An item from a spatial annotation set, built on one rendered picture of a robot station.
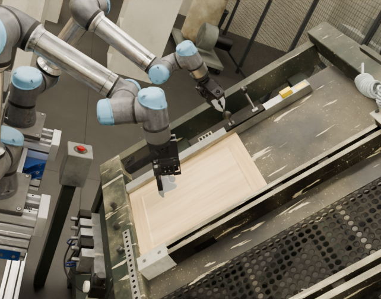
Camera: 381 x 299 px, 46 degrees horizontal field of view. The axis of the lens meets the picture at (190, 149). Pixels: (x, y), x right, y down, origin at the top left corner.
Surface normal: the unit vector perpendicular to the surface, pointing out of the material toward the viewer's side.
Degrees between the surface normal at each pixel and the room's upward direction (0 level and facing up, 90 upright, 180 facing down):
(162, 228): 50
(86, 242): 0
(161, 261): 90
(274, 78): 90
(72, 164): 90
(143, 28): 90
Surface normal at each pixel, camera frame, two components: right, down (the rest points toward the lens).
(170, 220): -0.46, -0.67
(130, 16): 0.15, 0.53
